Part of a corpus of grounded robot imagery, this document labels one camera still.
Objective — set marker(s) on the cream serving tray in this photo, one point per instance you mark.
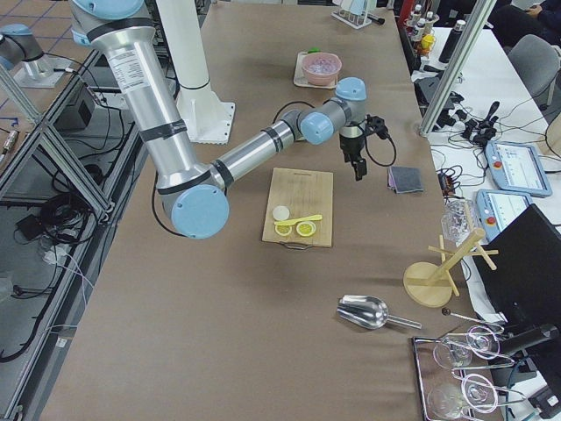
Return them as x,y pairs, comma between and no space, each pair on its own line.
300,80

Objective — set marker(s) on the wooden cutting board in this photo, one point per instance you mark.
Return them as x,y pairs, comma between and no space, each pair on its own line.
304,193

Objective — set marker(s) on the seated person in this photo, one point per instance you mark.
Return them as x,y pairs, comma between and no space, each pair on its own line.
511,24

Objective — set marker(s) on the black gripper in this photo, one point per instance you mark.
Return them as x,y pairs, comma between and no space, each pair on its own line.
351,146

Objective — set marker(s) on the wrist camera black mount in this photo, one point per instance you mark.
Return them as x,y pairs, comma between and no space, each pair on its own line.
376,125

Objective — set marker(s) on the wooden mug tree stand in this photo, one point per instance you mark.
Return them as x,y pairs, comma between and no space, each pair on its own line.
431,285

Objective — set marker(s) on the grey office chair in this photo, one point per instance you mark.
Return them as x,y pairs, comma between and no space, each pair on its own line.
537,63

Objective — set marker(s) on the yellow plastic knife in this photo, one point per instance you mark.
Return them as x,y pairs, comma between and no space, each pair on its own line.
295,221

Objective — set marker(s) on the copper wire bottle basket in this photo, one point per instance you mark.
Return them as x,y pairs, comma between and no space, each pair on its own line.
418,27

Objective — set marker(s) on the black monitor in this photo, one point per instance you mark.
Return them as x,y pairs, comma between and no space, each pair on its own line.
525,286

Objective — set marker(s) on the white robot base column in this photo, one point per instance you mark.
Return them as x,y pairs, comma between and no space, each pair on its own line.
208,119

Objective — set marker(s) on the grey folded cloth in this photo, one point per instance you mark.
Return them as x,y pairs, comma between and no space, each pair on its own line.
404,179

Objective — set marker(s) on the wine glass rack tray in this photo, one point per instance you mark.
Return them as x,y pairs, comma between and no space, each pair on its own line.
453,376

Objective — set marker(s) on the blue teach pendant tablet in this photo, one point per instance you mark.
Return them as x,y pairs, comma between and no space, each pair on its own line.
516,167

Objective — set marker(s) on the black bottle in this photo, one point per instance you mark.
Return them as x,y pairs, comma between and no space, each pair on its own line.
452,41

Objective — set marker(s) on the pink bowl with ice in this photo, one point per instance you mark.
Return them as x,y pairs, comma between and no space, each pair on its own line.
321,69

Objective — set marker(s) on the white half lemon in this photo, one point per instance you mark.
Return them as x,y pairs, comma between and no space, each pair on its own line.
281,213

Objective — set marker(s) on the aluminium frame post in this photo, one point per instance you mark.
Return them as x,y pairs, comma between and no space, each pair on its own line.
475,23

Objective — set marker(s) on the lemon slice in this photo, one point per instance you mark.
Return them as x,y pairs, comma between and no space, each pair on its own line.
305,228
283,230

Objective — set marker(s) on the metal ice scoop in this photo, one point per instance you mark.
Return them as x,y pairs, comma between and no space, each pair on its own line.
370,312

